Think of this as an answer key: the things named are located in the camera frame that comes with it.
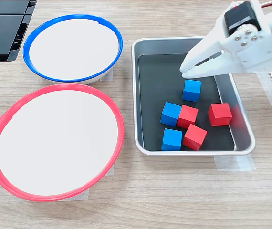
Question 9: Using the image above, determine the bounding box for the blue wooden cube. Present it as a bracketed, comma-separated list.
[160, 102, 182, 127]
[182, 79, 202, 103]
[161, 128, 183, 151]

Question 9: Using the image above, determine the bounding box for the red wooden cube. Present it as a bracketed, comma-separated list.
[208, 103, 233, 126]
[176, 104, 199, 129]
[182, 124, 208, 151]

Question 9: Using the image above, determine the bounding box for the black tray liner mat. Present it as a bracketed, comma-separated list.
[137, 53, 236, 152]

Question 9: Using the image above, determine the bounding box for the silver metal tray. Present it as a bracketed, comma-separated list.
[131, 36, 256, 157]

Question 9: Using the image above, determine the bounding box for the white dish blue rim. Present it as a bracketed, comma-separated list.
[22, 14, 124, 85]

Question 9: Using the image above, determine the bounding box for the white dish red rim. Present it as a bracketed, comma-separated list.
[0, 83, 125, 203]

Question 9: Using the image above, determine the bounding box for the black flat device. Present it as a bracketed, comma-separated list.
[0, 0, 38, 62]

